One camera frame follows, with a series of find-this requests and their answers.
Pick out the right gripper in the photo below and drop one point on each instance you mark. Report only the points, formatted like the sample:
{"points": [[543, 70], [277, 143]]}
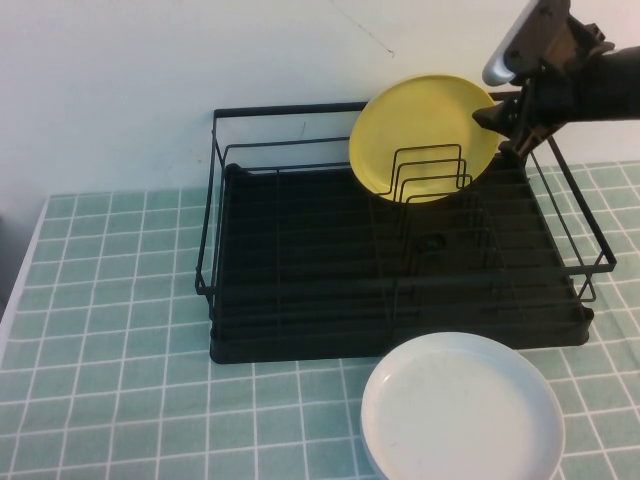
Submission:
{"points": [[555, 90]]}

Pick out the yellow round plate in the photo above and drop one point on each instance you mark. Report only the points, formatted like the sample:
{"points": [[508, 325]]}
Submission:
{"points": [[420, 120]]}

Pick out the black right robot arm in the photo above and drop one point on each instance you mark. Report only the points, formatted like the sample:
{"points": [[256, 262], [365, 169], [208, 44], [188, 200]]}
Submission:
{"points": [[612, 85]]}

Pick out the white round plate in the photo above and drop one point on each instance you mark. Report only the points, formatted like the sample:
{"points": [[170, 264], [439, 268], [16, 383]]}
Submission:
{"points": [[460, 410]]}

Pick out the black plastic drip tray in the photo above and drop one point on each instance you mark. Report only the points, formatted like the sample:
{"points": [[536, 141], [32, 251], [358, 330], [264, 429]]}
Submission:
{"points": [[320, 235]]}

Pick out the green checkered tablecloth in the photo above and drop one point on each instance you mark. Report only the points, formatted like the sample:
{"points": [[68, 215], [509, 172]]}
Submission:
{"points": [[125, 400]]}

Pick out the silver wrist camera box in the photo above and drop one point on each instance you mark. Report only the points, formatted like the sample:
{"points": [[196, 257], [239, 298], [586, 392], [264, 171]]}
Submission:
{"points": [[535, 35]]}

